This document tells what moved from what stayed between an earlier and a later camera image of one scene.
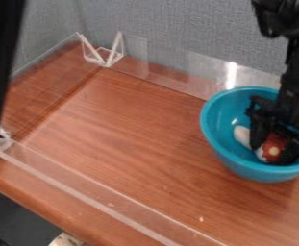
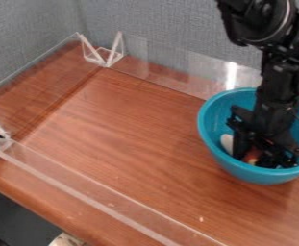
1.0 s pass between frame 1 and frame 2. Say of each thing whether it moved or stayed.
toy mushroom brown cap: moved
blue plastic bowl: stayed
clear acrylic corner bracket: stayed
